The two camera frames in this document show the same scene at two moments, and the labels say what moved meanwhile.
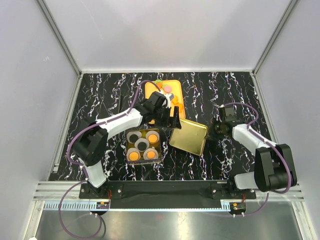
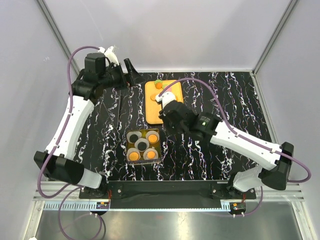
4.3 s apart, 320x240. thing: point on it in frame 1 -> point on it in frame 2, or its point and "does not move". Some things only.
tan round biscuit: [152, 138] does not move
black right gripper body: [218, 126] -> [174, 128]
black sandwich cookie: [142, 146] does not move
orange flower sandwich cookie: [151, 155] does not move
